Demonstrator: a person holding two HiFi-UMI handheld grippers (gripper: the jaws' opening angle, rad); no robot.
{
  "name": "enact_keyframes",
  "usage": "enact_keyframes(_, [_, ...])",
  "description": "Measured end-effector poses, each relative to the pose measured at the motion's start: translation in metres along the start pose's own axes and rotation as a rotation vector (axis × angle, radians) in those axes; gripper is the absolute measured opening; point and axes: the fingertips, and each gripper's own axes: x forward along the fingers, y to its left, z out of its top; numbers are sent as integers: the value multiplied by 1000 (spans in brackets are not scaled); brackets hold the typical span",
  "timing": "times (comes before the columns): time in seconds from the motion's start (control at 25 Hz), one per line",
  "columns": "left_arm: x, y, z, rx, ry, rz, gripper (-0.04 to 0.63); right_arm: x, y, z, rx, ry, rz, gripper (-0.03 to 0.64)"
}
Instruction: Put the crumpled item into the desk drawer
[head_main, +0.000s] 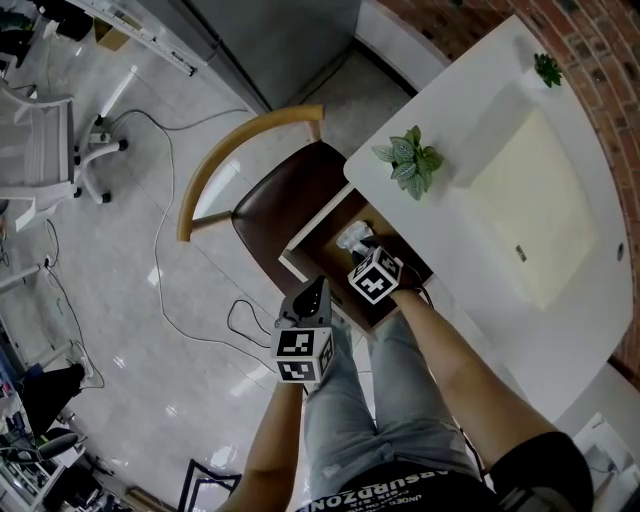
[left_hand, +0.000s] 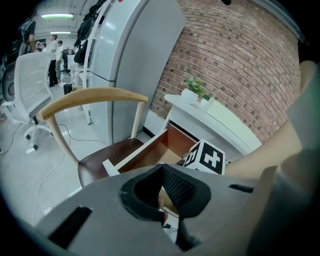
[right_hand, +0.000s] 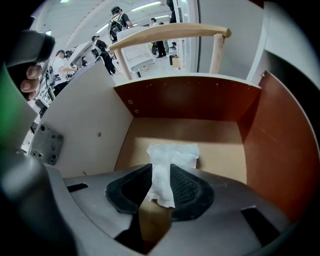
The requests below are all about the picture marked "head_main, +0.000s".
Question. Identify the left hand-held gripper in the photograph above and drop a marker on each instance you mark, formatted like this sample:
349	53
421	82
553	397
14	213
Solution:
300	350

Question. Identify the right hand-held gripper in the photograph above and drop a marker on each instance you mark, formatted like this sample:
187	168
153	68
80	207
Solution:
375	275

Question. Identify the wooden drawer with white front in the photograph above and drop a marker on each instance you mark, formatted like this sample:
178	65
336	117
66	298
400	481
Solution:
325	250

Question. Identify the white cloth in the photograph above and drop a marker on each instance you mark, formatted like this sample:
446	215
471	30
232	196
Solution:
352	234

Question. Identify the person's right forearm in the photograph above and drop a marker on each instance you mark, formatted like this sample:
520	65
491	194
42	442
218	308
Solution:
460	370

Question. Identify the person's left forearm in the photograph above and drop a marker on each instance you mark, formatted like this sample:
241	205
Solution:
270	440

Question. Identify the wooden chair with brown seat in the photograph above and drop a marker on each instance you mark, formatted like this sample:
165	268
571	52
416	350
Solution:
285	190

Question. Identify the pale veined leafy plant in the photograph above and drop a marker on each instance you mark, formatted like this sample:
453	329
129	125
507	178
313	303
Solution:
415	165

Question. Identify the person's light denim jeans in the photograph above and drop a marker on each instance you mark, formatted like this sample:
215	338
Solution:
400	390

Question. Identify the white desk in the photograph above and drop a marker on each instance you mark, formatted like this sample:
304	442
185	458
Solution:
500	300

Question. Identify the cream desk mat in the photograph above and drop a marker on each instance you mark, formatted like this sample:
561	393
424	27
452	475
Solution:
535	200

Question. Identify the person's black printed t-shirt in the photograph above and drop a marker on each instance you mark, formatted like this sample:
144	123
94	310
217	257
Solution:
540	465

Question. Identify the small dark green succulent plant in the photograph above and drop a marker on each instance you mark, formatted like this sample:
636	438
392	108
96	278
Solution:
547	69

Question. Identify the white side cabinet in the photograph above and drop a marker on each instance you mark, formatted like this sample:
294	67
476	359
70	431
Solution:
600	440

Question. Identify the white shelving rack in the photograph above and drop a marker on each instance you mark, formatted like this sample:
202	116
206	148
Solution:
150	45

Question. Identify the white mesh office chair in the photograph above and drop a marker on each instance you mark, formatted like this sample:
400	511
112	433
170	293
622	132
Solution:
40	145

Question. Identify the cardboard box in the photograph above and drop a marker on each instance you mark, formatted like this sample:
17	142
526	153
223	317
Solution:
112	35

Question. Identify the black bin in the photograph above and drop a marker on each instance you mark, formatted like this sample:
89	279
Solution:
75	25

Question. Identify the black metal frame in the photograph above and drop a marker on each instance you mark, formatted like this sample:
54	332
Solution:
187	480

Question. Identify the white table leg frame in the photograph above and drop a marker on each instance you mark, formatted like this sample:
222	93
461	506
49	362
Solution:
17	280

